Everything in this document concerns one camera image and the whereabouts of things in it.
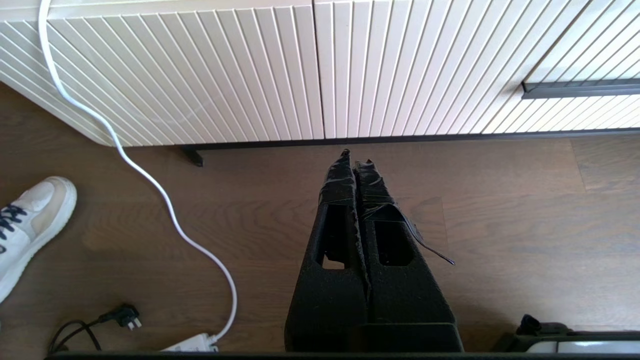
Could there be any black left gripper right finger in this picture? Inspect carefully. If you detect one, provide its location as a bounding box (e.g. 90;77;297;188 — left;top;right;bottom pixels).
353;159;458;325

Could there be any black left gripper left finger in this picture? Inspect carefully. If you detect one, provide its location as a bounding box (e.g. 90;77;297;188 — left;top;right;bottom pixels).
284;149;372;352

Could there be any black long rail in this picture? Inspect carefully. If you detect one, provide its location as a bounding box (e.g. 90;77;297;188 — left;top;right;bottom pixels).
521;78;640;100

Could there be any cream fluted drawer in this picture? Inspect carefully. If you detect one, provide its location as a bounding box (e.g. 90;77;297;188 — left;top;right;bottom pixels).
501;0;640;133

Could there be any white ribbed cabinet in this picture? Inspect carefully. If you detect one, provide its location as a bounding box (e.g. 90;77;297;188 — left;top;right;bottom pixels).
0;0;640;148

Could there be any white power strip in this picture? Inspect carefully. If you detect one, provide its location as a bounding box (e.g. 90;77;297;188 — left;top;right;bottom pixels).
160;332;221;353

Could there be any cream fluted cabinet front panel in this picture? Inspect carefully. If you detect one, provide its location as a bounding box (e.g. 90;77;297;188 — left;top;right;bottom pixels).
314;0;566;138
0;5;326;147

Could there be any white sneaker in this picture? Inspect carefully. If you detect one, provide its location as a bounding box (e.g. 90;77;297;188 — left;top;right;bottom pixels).
0;176;78;305

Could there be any thick white power cable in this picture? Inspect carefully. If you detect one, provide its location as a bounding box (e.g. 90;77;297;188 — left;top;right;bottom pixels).
37;0;238;346

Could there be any black plug with cable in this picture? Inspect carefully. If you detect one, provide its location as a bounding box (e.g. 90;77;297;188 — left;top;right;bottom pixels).
47;303;143;356

